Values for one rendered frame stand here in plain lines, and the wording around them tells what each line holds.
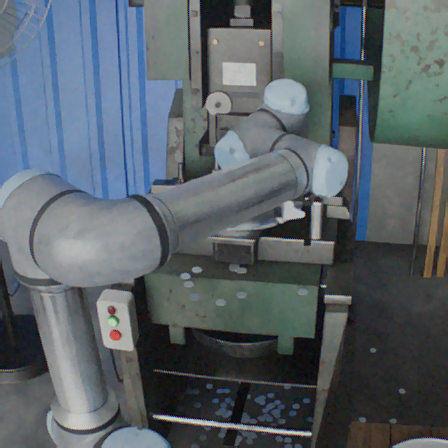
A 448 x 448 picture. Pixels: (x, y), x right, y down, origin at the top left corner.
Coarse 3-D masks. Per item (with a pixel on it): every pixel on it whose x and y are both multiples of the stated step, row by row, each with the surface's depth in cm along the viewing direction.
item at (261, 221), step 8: (272, 208) 142; (296, 208) 141; (256, 216) 138; (264, 216) 138; (272, 216) 138; (240, 224) 135; (248, 224) 135; (256, 224) 135; (264, 224) 135; (272, 224) 134
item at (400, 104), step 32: (416, 0) 92; (384, 32) 96; (416, 32) 95; (352, 64) 148; (384, 64) 100; (416, 64) 99; (384, 96) 106; (416, 96) 105; (384, 128) 116; (416, 128) 114
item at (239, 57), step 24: (216, 24) 137; (240, 24) 135; (264, 24) 136; (216, 48) 134; (240, 48) 133; (264, 48) 132; (216, 72) 137; (240, 72) 136; (264, 72) 135; (216, 96) 138; (240, 96) 139; (216, 120) 139; (240, 120) 138
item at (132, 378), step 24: (168, 120) 181; (168, 144) 183; (168, 168) 184; (120, 288) 144; (144, 288) 154; (144, 312) 158; (144, 336) 159; (120, 360) 152; (144, 360) 156; (144, 384) 157; (168, 384) 186; (144, 408) 159; (168, 408) 186; (168, 432) 184
